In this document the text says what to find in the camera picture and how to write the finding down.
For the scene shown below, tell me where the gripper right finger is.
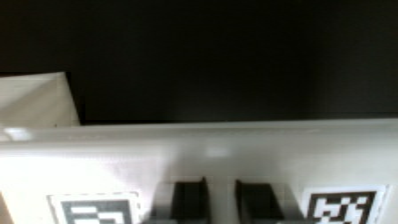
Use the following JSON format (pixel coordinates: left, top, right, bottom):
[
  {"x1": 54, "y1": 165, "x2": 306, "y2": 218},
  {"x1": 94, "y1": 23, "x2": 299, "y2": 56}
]
[{"x1": 235, "y1": 181, "x2": 283, "y2": 224}]

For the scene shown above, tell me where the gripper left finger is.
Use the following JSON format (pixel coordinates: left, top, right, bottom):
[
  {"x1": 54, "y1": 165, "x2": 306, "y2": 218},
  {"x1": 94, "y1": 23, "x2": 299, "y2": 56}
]
[{"x1": 171, "y1": 178, "x2": 212, "y2": 224}]

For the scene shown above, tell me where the white cabinet body box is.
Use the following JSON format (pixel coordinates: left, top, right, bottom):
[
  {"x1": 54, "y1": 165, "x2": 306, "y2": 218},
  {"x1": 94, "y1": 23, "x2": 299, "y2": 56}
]
[{"x1": 0, "y1": 72, "x2": 80, "y2": 128}]

